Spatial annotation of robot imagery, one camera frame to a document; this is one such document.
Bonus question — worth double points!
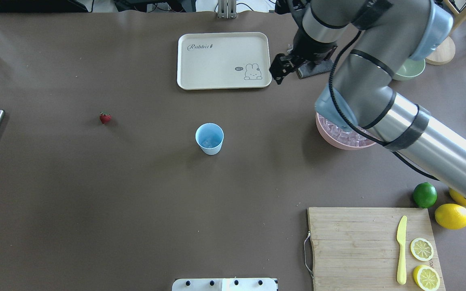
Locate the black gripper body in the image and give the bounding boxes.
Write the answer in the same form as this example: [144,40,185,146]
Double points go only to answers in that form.
[272,44,338,77]

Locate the clear ice cube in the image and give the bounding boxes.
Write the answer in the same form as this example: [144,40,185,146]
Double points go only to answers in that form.
[199,137,221,149]

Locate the red strawberry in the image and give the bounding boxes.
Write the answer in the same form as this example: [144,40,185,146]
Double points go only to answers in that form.
[99,111,112,124]

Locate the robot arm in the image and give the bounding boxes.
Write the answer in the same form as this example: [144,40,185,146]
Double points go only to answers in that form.
[269,0,466,198]

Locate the light blue cup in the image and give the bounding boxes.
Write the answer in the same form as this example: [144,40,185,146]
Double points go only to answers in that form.
[195,123,224,156]

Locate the ice cubes pile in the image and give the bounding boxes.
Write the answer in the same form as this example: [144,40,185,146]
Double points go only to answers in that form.
[320,118,372,147]

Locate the grey folded cloth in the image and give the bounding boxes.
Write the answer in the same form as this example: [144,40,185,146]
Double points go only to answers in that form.
[297,59,334,79]

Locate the cream rabbit tray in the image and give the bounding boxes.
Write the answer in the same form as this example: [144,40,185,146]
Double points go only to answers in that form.
[176,32,272,91]

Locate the pink bowl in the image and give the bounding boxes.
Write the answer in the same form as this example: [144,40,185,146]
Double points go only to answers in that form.
[316,113,376,150]

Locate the green bowl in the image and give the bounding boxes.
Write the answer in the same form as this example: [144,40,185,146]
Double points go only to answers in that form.
[392,59,426,81]

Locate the green lime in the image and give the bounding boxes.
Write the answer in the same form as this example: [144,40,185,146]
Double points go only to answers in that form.
[413,182,438,209]

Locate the wooden cutting board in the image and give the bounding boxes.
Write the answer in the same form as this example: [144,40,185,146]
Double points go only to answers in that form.
[307,207,435,291]

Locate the yellow plastic knife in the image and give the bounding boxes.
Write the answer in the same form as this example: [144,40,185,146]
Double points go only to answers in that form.
[396,215,407,285]

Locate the yellow lemon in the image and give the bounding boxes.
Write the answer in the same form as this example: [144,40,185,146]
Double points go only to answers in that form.
[434,203,466,230]
[448,188,466,207]

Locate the lemon slice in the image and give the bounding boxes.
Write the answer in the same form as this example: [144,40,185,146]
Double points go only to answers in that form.
[409,237,434,261]

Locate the lemon half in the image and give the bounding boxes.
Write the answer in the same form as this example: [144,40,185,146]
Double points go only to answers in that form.
[413,265,441,291]

